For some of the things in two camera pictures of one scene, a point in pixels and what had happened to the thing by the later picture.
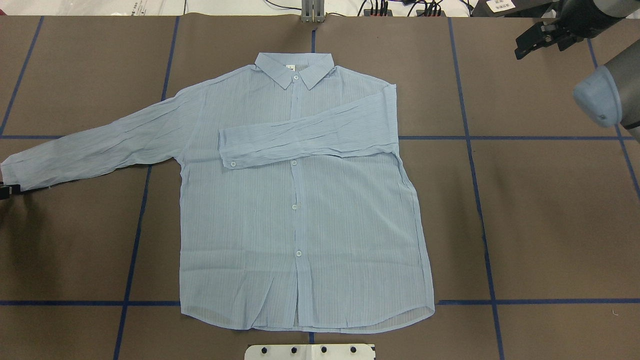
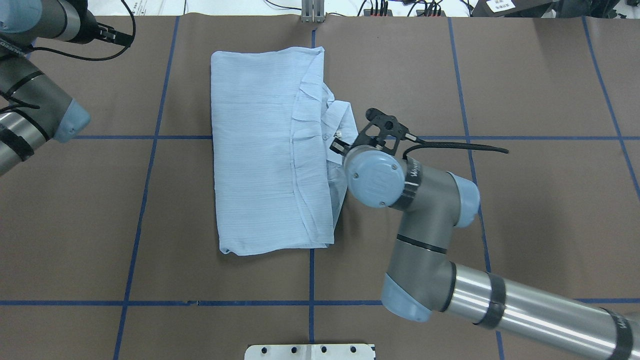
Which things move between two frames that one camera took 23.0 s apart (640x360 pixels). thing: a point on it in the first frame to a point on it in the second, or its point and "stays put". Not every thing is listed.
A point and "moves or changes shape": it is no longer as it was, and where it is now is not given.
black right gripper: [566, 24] to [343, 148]
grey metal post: [313, 11] stays put
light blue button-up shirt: [298, 215] moves or changes shape
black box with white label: [498, 8] stays put
